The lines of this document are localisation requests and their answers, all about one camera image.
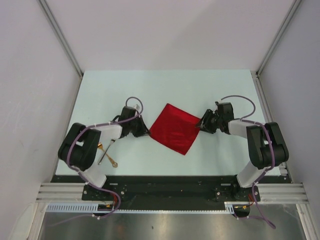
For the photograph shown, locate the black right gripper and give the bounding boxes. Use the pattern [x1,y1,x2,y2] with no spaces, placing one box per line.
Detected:
[195,109,223,134]

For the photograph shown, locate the red satin napkin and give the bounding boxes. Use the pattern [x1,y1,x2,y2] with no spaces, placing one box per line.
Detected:
[149,103,200,155]

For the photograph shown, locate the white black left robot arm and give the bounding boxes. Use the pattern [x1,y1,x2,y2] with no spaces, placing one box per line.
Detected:
[57,106,150,200]

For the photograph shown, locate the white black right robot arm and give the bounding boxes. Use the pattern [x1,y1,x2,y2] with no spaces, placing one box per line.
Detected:
[195,101,289,201]

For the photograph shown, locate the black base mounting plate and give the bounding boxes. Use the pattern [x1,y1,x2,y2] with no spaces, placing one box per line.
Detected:
[51,174,292,211]

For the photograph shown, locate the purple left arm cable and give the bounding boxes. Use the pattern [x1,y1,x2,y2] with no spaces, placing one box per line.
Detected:
[67,96,145,221]

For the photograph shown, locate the aluminium right side rail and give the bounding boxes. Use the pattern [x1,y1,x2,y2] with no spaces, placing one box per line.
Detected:
[250,71,289,180]

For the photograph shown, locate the aluminium rail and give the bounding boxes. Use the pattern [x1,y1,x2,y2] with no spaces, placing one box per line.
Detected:
[36,183,309,204]
[250,71,289,180]

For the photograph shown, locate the white slotted cable duct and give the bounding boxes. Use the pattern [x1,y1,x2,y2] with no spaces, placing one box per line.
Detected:
[46,203,234,214]

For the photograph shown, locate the aluminium front rail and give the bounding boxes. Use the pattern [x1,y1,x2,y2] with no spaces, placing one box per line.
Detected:
[36,183,309,204]

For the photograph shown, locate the right aluminium frame post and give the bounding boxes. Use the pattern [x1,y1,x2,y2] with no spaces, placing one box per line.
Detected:
[255,0,304,77]

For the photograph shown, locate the aluminium frame post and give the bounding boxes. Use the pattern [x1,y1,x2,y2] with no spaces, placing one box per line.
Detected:
[36,0,84,77]
[255,0,304,77]

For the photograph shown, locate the left aluminium frame post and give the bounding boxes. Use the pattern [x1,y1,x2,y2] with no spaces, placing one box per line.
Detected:
[36,0,84,77]

